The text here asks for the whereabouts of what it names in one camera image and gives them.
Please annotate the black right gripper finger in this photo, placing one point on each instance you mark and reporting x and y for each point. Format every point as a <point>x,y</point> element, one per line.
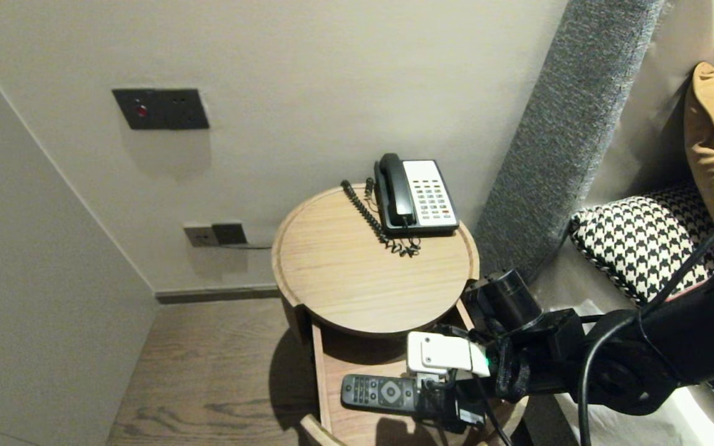
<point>434,390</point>
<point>440,421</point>

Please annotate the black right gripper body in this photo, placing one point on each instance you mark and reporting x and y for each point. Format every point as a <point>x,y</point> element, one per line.
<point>549,353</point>

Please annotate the black tv remote control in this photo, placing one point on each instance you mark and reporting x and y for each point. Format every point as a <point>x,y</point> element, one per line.
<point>375,391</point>

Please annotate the round wooden bedside table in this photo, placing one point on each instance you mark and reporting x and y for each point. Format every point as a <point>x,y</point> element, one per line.
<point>363,428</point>

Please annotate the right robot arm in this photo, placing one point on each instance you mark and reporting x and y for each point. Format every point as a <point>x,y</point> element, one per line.
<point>704,334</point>

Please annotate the black white houndstooth pillow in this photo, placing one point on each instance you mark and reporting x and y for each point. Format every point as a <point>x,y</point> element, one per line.
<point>642,241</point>

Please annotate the round wooden nightstand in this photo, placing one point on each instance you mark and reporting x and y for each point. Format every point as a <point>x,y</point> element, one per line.
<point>344,272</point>

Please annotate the black and white telephone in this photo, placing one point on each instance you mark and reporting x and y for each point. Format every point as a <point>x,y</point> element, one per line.
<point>428,198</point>

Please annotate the grey fabric headboard edge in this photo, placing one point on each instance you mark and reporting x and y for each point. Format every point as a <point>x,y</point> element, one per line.
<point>555,155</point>

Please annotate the black telephone handset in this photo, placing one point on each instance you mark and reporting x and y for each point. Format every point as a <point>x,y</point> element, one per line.
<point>396,192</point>

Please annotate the grey baseboard strip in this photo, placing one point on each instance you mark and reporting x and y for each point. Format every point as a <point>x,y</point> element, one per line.
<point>220,293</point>

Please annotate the beige padded headboard panel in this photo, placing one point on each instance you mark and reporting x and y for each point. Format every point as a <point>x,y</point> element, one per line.
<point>642,93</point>

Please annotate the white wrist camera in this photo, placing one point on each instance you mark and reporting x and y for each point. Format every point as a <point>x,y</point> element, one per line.
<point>447,354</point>

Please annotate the beige wall socket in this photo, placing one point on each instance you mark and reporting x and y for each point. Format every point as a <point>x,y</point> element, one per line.
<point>199,236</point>

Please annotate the dark wall switch panel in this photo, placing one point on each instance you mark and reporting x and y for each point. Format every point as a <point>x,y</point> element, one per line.
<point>165,110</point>

